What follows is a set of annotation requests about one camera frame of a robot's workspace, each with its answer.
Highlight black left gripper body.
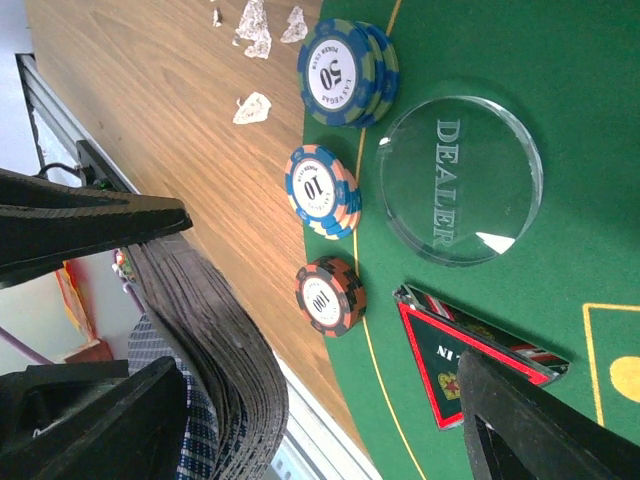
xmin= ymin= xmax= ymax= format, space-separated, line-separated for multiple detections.
xmin=1 ymin=360 xmax=129 ymax=450

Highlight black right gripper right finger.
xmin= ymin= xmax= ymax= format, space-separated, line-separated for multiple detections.
xmin=463 ymin=363 xmax=639 ymax=479

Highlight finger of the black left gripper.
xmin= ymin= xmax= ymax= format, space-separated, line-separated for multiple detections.
xmin=1 ymin=357 xmax=187 ymax=479

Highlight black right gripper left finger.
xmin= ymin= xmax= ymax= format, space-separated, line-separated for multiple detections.
xmin=1 ymin=169 xmax=193 ymax=288

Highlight blue playing card deck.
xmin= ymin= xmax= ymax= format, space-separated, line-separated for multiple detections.
xmin=125 ymin=235 xmax=289 ymax=479

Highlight black red triangular all-in button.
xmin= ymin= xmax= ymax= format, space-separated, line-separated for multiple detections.
xmin=393 ymin=283 xmax=571 ymax=431

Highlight red 100 chip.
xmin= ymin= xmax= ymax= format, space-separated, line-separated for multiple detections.
xmin=295 ymin=256 xmax=367 ymax=338

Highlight clear round dealer button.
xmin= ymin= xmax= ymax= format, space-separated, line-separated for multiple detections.
xmin=376 ymin=95 xmax=543 ymax=267

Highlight blue 50 chips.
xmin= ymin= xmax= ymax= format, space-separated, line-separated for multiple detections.
xmin=297 ymin=18 xmax=400 ymax=128

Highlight round green poker mat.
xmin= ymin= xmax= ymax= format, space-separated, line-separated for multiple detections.
xmin=305 ymin=1 xmax=639 ymax=479

